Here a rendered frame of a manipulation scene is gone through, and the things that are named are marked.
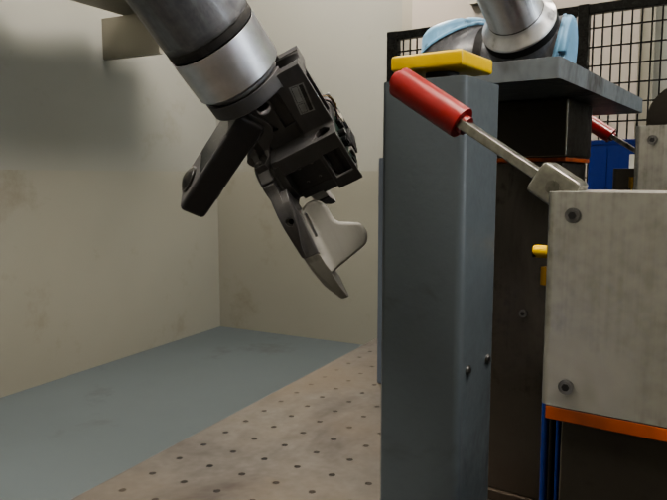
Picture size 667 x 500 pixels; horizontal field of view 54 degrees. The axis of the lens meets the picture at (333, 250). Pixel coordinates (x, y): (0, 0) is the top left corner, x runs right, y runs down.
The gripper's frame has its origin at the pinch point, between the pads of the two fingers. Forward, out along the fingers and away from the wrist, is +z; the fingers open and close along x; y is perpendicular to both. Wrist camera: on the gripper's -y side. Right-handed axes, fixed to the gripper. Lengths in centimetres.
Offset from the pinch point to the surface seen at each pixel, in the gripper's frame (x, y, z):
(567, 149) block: 5.5, 24.9, 5.0
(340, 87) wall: 328, -42, 141
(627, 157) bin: 86, 50, 79
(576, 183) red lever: -21.8, 20.8, -14.2
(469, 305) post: -15.9, 11.5, -2.1
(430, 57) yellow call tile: -4.8, 16.5, -16.4
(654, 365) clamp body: -30.8, 20.2, -9.1
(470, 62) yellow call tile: -5.4, 19.0, -14.8
